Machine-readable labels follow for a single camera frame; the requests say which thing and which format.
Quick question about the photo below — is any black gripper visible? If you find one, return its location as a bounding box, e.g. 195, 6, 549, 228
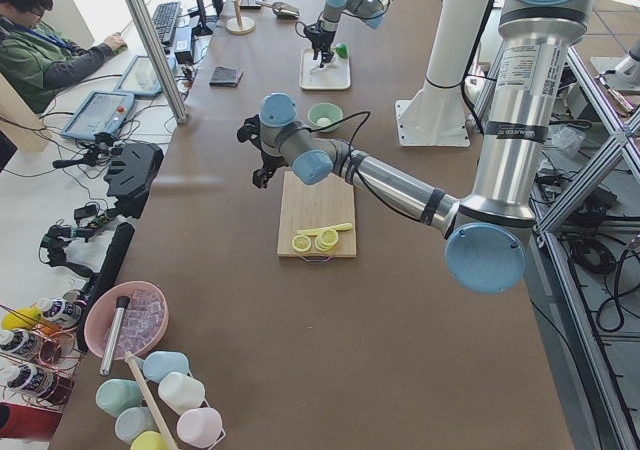
236, 115, 285, 188
304, 22, 335, 68

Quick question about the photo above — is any white ceramic spoon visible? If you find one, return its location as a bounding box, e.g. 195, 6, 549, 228
309, 64, 332, 75

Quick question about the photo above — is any white steamed bun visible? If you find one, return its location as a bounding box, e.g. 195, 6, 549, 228
317, 117, 332, 127

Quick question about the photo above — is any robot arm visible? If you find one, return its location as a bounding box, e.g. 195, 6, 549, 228
303, 0, 393, 68
237, 0, 593, 293

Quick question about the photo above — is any light green bowl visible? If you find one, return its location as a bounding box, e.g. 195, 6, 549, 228
307, 102, 344, 133

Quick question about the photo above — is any pink bowl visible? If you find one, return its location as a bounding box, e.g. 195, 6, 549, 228
84, 281, 169, 360

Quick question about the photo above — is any green lime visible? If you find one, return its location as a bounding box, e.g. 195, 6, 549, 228
335, 43, 349, 59

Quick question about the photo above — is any cream rabbit tray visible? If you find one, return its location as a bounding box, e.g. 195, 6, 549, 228
299, 49, 351, 91

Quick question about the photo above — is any bamboo cutting board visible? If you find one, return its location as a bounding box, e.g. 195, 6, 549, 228
277, 170, 357, 259

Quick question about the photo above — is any metal scoop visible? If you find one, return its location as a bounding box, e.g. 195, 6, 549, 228
257, 1, 300, 19

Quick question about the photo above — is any lemon slice lower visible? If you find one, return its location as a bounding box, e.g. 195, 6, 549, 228
291, 234, 312, 253

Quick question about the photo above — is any lemon slice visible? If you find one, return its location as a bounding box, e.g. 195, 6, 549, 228
291, 234, 312, 253
314, 230, 339, 252

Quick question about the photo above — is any wooden mug tree stand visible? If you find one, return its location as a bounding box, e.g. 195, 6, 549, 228
225, 0, 255, 35

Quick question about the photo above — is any lemon slice upper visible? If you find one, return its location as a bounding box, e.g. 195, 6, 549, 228
314, 230, 339, 252

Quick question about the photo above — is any yellow plastic knife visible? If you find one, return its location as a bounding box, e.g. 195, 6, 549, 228
296, 223, 353, 236

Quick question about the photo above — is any folded grey cloth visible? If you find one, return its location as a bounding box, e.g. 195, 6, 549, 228
209, 66, 243, 87

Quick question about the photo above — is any blue teach pendant far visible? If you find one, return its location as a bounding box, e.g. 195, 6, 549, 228
114, 55, 162, 98

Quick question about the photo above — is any blue teach pendant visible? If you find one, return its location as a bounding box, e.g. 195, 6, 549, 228
61, 91, 135, 141
114, 55, 162, 98

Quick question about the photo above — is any black keyboard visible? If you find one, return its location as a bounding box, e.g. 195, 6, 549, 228
151, 1, 181, 46

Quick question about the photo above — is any blue teach pendant near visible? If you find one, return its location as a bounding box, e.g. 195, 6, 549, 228
61, 91, 135, 141

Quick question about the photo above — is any metal muddler tube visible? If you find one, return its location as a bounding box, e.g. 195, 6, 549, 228
99, 296, 130, 376

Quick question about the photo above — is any blue cup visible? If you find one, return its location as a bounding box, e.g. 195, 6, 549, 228
143, 351, 190, 383

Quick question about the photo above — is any white cup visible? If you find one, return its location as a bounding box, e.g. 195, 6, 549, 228
158, 372, 205, 415

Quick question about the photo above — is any person in green jacket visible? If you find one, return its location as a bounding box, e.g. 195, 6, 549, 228
1, 0, 126, 114

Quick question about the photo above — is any pink cup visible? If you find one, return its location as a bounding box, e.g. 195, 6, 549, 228
177, 407, 224, 448

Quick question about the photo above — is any green cup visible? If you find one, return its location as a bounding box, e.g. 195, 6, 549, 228
95, 379, 143, 417

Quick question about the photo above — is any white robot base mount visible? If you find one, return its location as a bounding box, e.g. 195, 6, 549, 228
396, 0, 494, 147

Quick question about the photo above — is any aluminium frame post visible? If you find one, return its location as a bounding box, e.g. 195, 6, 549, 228
124, 0, 187, 125

